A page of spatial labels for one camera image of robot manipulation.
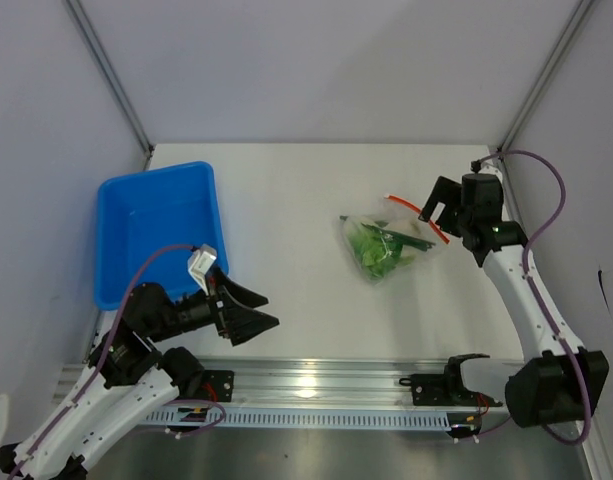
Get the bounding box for white cauliflower with leaves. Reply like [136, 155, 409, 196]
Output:
[375, 215, 424, 238]

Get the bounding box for clear zip top bag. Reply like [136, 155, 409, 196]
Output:
[339, 194, 450, 285]

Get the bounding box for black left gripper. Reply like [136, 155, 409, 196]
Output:
[149, 264, 280, 343]

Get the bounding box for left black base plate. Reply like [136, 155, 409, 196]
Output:
[198, 370, 235, 403]

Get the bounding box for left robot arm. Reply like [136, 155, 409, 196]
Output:
[0, 268, 280, 479]

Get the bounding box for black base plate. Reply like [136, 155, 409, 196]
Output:
[198, 370, 235, 403]
[398, 374, 503, 407]

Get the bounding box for green lettuce leaf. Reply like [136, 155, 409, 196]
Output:
[343, 233, 417, 284]

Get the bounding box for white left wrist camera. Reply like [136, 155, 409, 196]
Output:
[187, 244, 217, 295]

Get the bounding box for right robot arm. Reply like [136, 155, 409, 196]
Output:
[419, 173, 609, 428]

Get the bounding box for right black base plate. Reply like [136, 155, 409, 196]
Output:
[398, 374, 503, 407]

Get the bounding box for left aluminium frame post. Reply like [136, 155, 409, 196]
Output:
[62, 0, 155, 171]

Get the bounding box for white slotted cable duct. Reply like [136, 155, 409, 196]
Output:
[141, 407, 451, 431]

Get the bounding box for aluminium frame post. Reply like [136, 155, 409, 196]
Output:
[490, 0, 600, 371]
[62, 0, 155, 171]

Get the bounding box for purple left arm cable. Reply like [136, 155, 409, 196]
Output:
[5, 243, 227, 480]

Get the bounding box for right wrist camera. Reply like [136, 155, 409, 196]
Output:
[470, 157, 489, 173]

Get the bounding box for blue plastic bin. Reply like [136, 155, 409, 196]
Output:
[93, 161, 229, 311]

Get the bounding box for green onion stalk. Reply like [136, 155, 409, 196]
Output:
[339, 215, 436, 252]

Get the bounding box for aluminium mounting rail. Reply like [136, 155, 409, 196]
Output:
[53, 357, 517, 414]

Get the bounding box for right aluminium frame post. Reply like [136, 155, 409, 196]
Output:
[490, 0, 600, 371]

